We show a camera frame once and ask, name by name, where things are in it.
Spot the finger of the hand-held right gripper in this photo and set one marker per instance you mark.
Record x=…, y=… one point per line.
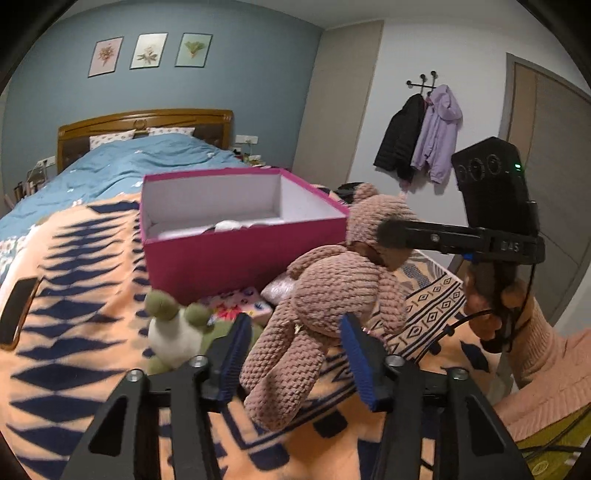
x=438, y=237

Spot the person's right hand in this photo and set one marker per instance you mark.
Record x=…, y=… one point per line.
x=478, y=318

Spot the blue duvet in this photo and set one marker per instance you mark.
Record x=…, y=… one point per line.
x=115, y=170

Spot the beige closet door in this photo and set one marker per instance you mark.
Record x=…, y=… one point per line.
x=332, y=101

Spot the brown knitted teddy bear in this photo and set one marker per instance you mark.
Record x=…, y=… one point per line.
x=332, y=295

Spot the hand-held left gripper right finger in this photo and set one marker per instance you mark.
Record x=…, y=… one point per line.
x=359, y=369

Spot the pink cardboard box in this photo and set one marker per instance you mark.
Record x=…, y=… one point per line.
x=231, y=265

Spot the pink botanical wall picture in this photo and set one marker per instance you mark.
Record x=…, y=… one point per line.
x=105, y=56

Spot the black puffer jacket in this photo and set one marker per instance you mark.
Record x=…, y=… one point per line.
x=399, y=143

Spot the grey framed door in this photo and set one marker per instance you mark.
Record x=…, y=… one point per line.
x=554, y=129

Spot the purple hooded jacket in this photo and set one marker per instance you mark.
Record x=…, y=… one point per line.
x=436, y=134

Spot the green botanical wall picture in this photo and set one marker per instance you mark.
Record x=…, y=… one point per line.
x=193, y=49

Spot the nightstand clutter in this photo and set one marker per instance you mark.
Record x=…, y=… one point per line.
x=249, y=157

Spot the black wall coat hooks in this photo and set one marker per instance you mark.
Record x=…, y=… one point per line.
x=422, y=83

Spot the pink plastic packet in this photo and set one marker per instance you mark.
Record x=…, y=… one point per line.
x=279, y=290

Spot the green and white plush toy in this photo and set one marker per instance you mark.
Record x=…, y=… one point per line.
x=171, y=337

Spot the floral tissue pack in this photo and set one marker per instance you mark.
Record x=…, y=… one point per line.
x=231, y=304

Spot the dark bag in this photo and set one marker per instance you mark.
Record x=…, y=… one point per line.
x=346, y=190

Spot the person's right forearm pink sleeve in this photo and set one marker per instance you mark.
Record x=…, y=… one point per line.
x=549, y=369

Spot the yellow green cloth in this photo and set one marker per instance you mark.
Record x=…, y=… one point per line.
x=547, y=457

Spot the black smartphone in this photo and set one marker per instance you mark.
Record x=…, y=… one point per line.
x=16, y=314

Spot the white wall socket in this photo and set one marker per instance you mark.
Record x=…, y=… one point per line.
x=246, y=139
x=45, y=162

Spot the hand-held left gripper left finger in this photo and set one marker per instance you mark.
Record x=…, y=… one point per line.
x=233, y=357

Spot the white floral pillow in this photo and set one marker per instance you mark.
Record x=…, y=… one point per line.
x=171, y=131
x=113, y=137

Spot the orange and navy patterned blanket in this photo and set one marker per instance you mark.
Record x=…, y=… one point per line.
x=92, y=323

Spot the white botanical wall picture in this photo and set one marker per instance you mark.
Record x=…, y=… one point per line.
x=148, y=50

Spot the white paper in box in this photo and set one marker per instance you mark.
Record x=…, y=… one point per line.
x=226, y=225

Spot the wooden headboard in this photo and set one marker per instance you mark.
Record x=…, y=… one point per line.
x=138, y=119

